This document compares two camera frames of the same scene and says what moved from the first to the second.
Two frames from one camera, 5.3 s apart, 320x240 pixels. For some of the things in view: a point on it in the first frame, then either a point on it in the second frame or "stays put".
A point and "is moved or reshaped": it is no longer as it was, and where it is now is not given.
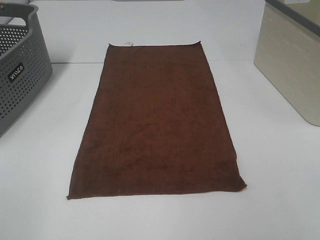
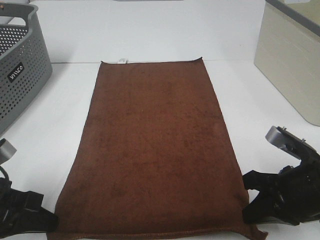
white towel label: x=128 y=44 -> x=123 y=60
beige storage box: x=288 y=53 stays put
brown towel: x=152 y=124 is moved or reshaped
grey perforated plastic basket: x=25 y=65 stays put
